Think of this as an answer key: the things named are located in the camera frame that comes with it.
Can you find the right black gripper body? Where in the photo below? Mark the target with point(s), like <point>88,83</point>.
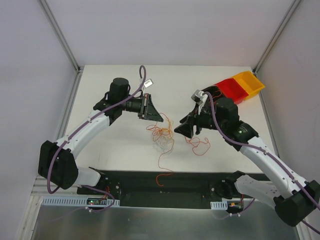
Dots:
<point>196,124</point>

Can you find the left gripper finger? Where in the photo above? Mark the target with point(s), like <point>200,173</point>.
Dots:
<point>148,105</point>
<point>153,116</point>

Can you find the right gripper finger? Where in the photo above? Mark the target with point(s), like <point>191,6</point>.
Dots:
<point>190,118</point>
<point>186,129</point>

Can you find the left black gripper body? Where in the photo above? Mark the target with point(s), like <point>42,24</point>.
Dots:
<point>144,107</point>

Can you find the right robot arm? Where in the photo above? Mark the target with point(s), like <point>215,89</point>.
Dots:
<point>292,197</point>

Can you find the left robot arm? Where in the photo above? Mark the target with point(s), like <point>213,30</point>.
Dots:
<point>57,160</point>

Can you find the black plastic bin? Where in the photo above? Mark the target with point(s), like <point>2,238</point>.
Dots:
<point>215,92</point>

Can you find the red plastic bin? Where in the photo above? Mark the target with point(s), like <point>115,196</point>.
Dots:
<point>230,88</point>

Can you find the yellow plastic bin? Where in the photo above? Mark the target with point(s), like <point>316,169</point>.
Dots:
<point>250,83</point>

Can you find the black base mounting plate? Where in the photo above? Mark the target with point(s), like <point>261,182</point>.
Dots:
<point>151,189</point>

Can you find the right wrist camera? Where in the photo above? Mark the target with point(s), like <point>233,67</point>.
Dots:
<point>199,97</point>

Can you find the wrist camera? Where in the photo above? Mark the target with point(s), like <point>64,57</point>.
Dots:
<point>147,83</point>
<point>199,97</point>

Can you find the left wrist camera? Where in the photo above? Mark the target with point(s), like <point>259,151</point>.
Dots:
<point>147,83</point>

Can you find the right white cable duct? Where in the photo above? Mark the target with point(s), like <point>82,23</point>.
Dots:
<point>219,205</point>

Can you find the white cable duct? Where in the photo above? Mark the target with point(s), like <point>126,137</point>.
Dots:
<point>67,201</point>
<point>219,205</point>

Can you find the left white cable duct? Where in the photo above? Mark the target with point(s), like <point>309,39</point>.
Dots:
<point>67,201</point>

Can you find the left aluminium frame post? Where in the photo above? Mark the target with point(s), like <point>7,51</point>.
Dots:
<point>59,34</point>

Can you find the aluminium frame post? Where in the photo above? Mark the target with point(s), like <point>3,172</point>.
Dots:
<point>295,4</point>
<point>59,34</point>

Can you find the right aluminium frame post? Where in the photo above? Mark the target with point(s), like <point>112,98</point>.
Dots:
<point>295,4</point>

